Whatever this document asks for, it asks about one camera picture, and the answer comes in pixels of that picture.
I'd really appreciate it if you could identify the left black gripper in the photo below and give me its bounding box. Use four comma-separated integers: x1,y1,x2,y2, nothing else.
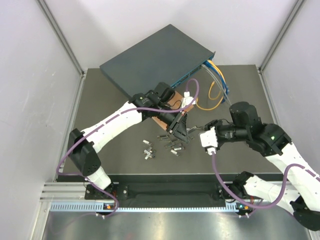
156,102,190,145

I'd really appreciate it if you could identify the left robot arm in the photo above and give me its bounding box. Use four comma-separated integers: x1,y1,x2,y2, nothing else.
68,82,189,199

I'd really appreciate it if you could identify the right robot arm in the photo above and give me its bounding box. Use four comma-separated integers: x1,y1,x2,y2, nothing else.
199,101,320,231

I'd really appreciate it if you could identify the SFP module pile centre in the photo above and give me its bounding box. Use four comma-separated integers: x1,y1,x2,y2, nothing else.
157,134,187,157

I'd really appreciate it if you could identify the wooden board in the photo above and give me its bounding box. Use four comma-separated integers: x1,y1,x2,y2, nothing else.
152,91,183,130

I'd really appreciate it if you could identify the black table mat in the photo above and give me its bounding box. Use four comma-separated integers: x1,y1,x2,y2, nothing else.
74,65,278,174

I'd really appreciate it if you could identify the SFP module cluster left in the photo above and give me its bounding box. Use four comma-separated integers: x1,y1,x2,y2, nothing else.
143,147,156,160

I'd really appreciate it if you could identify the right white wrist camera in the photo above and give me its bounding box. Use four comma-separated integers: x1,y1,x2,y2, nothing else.
199,127,218,156

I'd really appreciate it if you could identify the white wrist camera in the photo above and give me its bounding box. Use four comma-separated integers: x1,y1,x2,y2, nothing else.
199,127,218,156
181,91,196,109

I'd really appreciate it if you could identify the yellow ethernet cable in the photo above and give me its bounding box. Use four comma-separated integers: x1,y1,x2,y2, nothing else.
194,59,227,111

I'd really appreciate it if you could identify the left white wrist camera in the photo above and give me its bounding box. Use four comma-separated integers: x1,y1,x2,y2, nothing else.
181,91,196,109

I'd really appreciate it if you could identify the grey ethernet cable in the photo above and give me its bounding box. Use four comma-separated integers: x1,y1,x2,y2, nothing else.
202,67,233,106

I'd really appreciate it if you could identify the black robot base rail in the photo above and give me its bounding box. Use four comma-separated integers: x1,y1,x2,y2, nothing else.
84,173,232,208

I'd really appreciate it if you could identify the dark blue network switch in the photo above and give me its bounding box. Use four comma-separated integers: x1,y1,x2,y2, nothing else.
99,24,215,98

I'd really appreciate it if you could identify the perforated cable duct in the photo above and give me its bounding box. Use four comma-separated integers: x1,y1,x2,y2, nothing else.
49,201,252,213

